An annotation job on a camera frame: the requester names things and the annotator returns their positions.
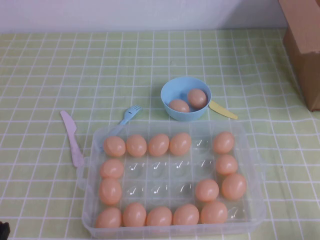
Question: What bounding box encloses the brown cardboard box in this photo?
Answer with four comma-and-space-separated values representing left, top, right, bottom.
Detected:
277, 0, 320, 113

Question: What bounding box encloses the lilac plastic knife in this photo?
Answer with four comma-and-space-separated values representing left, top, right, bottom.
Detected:
59, 110, 85, 168

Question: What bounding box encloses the green checked tablecloth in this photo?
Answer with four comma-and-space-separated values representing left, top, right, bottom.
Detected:
0, 28, 320, 240

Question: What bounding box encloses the yellow plastic knife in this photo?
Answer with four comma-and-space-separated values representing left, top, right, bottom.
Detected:
208, 100, 239, 120

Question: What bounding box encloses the transparent plastic egg box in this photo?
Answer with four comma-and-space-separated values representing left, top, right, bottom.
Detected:
76, 119, 266, 240

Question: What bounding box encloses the orange plastic egg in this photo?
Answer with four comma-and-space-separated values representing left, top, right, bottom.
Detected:
221, 173, 248, 201
187, 88, 208, 108
98, 177, 123, 207
200, 200, 229, 225
212, 131, 236, 155
168, 98, 191, 114
94, 207, 123, 229
103, 135, 127, 158
125, 134, 148, 158
194, 178, 220, 203
169, 132, 193, 157
215, 154, 239, 176
147, 133, 170, 158
122, 202, 147, 228
99, 158, 125, 180
172, 203, 200, 226
145, 206, 173, 227

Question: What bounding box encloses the light blue plastic bowl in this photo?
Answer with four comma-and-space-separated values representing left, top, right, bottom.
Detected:
160, 76, 213, 122

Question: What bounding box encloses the light blue plastic fork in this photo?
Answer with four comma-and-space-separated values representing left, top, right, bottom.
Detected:
99, 104, 143, 152

